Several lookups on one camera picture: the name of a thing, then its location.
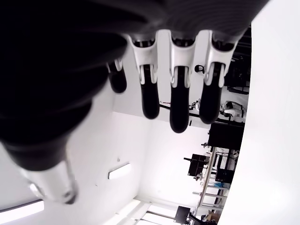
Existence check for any small white ceiling light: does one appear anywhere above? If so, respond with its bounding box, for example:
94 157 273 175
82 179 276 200
107 162 131 180

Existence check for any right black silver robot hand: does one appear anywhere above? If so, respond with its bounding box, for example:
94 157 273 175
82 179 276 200
0 0 270 205

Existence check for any black equipment on frame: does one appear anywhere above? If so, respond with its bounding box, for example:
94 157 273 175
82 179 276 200
184 153 211 177

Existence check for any black flat monitor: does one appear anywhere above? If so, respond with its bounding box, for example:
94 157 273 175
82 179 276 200
174 205 190 222

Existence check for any large black box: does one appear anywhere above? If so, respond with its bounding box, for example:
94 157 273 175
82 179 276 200
208 122 245 151

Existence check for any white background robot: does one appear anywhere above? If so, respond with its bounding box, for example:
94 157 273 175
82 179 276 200
219 100 247 123

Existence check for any long white ceiling light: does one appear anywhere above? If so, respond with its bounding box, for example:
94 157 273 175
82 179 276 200
0 199 45 224

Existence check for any aluminium frame rack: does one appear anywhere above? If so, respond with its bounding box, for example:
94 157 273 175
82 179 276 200
192 147 235 213

